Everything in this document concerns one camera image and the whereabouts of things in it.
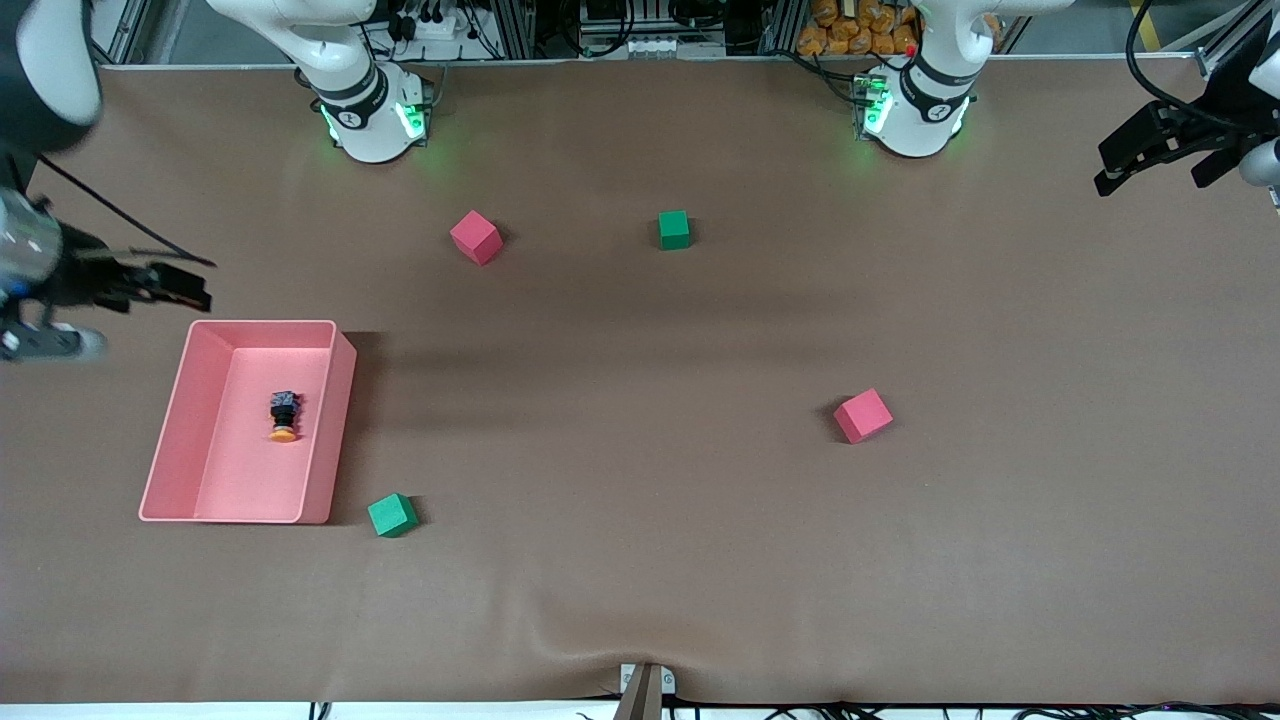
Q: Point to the pink foam cube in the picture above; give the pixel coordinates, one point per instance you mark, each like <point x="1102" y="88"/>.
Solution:
<point x="476" y="238"/>
<point x="863" y="416"/>

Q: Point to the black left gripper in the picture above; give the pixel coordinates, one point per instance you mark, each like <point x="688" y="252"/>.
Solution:
<point x="1212" y="130"/>

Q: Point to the bag of orange items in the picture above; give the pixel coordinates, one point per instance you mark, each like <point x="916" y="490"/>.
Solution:
<point x="850" y="35"/>

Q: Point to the orange capped black push button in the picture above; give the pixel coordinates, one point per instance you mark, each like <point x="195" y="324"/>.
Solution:
<point x="284" y="410"/>

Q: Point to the brown table cover mat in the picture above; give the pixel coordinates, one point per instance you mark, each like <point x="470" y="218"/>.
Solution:
<point x="640" y="560"/>

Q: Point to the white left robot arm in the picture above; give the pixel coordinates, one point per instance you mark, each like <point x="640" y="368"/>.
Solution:
<point x="915" y="120"/>

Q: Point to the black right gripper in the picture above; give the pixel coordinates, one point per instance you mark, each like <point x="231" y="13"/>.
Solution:
<point x="82" y="279"/>

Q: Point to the pink plastic tray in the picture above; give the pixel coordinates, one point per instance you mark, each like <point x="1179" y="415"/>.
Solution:
<point x="260" y="475"/>

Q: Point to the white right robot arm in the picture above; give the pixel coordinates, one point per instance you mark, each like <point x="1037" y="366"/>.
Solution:
<point x="370" y="120"/>

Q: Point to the white power strip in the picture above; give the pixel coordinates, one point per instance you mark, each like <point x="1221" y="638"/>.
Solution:
<point x="430" y="25"/>

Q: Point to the metal table edge bracket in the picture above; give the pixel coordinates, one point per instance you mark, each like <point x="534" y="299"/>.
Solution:
<point x="645" y="690"/>

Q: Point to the aluminium frame rail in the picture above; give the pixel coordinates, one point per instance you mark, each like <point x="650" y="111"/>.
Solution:
<point x="1230" y="45"/>
<point x="140" y="30"/>

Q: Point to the green foam cube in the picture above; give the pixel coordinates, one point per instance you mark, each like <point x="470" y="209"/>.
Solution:
<point x="392" y="515"/>
<point x="674" y="230"/>

